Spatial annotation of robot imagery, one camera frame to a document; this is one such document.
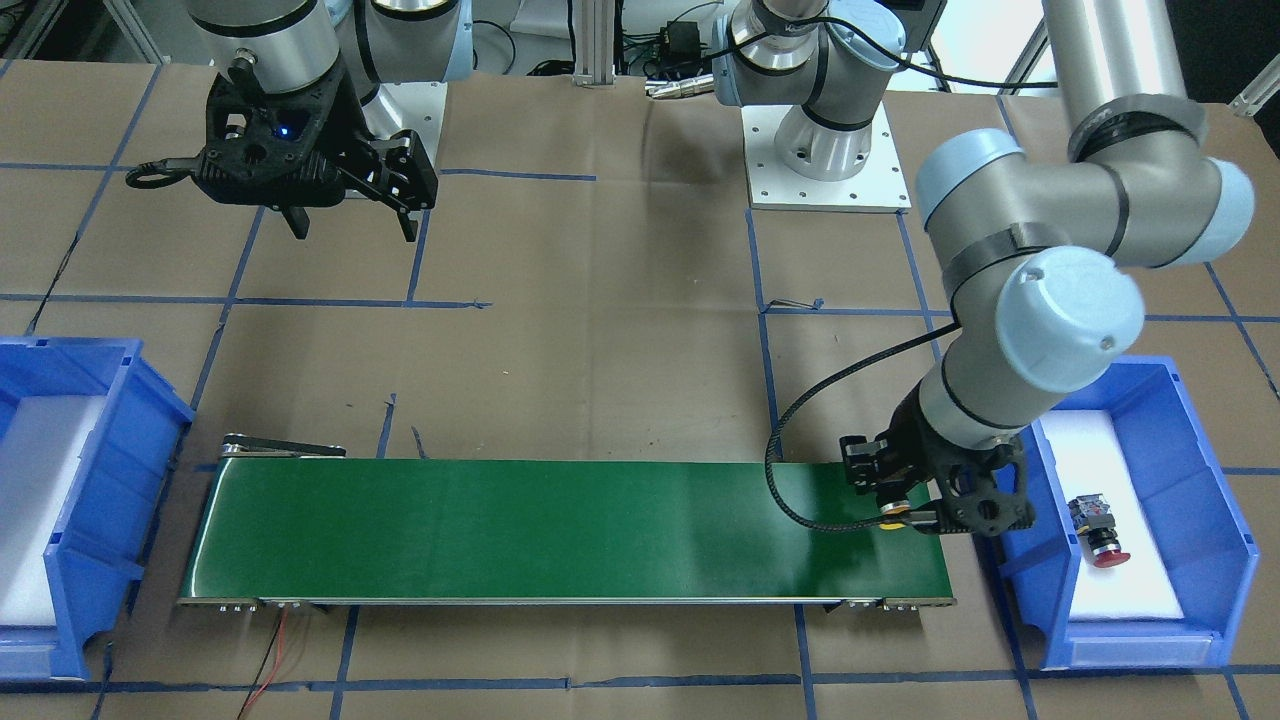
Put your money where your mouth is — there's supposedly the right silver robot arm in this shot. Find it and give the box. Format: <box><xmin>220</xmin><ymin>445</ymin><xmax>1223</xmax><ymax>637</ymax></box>
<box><xmin>186</xmin><ymin>1</ymin><xmax>474</xmax><ymax>242</ymax></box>

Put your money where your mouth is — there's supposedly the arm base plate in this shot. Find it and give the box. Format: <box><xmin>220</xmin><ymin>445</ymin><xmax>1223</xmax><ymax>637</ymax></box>
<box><xmin>741</xmin><ymin>105</ymin><xmax>911</xmax><ymax>213</ymax></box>
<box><xmin>362</xmin><ymin>82</ymin><xmax>449</xmax><ymax>158</ymax></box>

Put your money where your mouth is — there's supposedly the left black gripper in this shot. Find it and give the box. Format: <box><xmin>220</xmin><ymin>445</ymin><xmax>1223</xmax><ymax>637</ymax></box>
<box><xmin>838</xmin><ymin>389</ymin><xmax>1036</xmax><ymax>537</ymax></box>

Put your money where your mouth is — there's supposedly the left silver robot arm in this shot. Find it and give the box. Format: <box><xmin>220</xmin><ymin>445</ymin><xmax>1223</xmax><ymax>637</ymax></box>
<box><xmin>764</xmin><ymin>1</ymin><xmax>1254</xmax><ymax>536</ymax></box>

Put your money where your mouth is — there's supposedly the aluminium frame post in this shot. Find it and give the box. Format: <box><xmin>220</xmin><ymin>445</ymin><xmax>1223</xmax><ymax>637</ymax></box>
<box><xmin>567</xmin><ymin>1</ymin><xmax>625</xmax><ymax>87</ymax></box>

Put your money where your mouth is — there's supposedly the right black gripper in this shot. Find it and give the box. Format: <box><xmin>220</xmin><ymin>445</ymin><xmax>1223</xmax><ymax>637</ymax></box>
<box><xmin>193</xmin><ymin>70</ymin><xmax>438</xmax><ymax>243</ymax></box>

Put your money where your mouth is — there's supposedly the black braided cable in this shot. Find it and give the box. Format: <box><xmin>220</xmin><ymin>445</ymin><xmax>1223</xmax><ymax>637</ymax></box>
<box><xmin>765</xmin><ymin>334</ymin><xmax>961</xmax><ymax>533</ymax></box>

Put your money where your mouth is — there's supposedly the blue plastic bin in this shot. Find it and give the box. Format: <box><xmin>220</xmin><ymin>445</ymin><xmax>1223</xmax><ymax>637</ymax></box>
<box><xmin>1001</xmin><ymin>355</ymin><xmax>1260</xmax><ymax>670</ymax></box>
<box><xmin>1</xmin><ymin>336</ymin><xmax>195</xmax><ymax>682</ymax></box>

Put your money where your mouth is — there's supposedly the green conveyor belt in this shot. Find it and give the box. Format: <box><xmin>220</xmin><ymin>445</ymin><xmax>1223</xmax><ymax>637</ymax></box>
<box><xmin>178</xmin><ymin>455</ymin><xmax>955</xmax><ymax>609</ymax></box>

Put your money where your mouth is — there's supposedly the red mushroom push button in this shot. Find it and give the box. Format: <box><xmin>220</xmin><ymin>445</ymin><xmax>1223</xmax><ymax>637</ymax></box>
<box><xmin>1068</xmin><ymin>493</ymin><xmax>1132</xmax><ymax>569</ymax></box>

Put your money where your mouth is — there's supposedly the yellow mushroom push button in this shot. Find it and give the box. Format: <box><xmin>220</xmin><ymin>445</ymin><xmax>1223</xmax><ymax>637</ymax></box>
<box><xmin>876</xmin><ymin>492</ymin><xmax>913</xmax><ymax>530</ymax></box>

